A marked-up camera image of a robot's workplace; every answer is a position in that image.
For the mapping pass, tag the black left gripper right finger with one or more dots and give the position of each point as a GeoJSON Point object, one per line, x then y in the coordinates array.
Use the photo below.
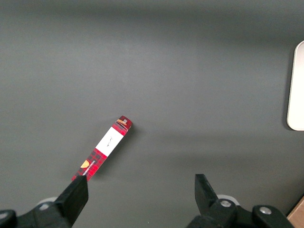
{"type": "Point", "coordinates": [213, 204]}

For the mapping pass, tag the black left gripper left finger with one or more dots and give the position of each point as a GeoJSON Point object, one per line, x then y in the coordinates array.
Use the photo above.
{"type": "Point", "coordinates": [69, 202]}

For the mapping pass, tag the wooden drawer cabinet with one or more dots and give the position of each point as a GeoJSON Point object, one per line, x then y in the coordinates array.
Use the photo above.
{"type": "Point", "coordinates": [298, 215]}

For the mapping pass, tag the red plaid carton box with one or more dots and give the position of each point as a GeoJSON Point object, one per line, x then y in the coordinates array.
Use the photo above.
{"type": "Point", "coordinates": [108, 145]}

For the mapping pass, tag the beige rectangular tray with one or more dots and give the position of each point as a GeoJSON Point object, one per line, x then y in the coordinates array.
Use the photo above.
{"type": "Point", "coordinates": [297, 88]}

